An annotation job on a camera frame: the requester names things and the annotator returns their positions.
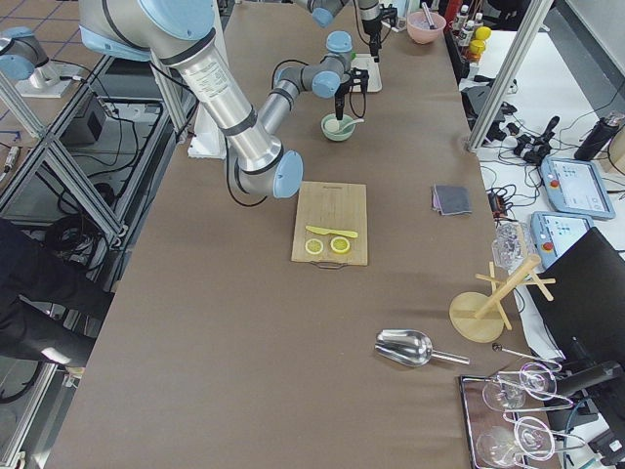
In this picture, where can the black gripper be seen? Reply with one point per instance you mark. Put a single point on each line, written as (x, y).
(372, 28)
(339, 93)

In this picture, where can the white ceramic spoon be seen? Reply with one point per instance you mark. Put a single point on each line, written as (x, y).
(349, 125)

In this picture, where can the white steamed bun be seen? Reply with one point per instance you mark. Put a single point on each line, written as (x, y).
(332, 125)

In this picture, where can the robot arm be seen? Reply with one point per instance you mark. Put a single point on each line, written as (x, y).
(183, 35)
(368, 13)

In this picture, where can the mint green bowl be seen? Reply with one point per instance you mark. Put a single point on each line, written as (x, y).
(337, 137)

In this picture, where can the pink bowl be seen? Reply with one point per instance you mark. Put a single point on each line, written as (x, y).
(419, 29)

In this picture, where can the steel tube in bowl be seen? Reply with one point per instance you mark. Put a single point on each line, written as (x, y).
(428, 16)

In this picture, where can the cream rabbit print tray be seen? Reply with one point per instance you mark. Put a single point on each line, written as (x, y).
(366, 62)

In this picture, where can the bamboo cutting board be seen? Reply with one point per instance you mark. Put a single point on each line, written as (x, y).
(339, 206)

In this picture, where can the yellow lemon toy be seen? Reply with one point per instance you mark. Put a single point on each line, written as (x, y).
(482, 33)

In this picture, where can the yellow plastic knife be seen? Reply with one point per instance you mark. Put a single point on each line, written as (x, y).
(328, 231)

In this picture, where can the lemon slice thick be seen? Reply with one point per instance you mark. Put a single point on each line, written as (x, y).
(340, 244)

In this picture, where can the grey folded cloth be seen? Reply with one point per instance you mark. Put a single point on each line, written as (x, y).
(451, 200)

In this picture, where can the lemon slice thin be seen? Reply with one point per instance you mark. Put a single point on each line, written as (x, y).
(314, 246)

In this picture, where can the clear plastic bag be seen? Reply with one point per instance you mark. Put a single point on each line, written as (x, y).
(511, 245)

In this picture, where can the blue teach pendant lower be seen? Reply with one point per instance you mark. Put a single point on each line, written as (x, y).
(554, 233)

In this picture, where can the blue teach pendant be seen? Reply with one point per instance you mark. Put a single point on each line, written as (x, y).
(554, 233)
(576, 187)

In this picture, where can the black water bottle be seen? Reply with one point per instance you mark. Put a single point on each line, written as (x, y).
(605, 129)

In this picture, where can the blue teach pendant upper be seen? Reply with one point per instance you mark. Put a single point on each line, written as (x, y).
(576, 187)

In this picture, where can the wooden cup tree stand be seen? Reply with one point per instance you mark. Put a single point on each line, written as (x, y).
(481, 318)

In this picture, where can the steel scoop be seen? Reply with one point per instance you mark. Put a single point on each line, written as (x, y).
(411, 347)

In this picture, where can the black monitor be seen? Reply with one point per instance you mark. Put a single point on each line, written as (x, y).
(586, 316)

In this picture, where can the wine glass far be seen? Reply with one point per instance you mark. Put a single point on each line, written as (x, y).
(508, 390)

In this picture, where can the wine glass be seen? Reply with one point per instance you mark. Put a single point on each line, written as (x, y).
(508, 390)
(529, 441)

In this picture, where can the wine glass near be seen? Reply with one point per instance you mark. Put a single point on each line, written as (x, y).
(529, 441)

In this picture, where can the person in dark shirt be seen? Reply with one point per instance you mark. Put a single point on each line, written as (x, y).
(30, 275)

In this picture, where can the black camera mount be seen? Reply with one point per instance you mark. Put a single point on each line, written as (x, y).
(392, 16)
(359, 79)

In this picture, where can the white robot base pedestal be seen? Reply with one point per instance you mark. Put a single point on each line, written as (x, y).
(208, 141)

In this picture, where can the aluminium frame post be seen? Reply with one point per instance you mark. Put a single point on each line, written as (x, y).
(533, 19)

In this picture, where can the black wire glass rack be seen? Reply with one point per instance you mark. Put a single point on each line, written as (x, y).
(479, 418)

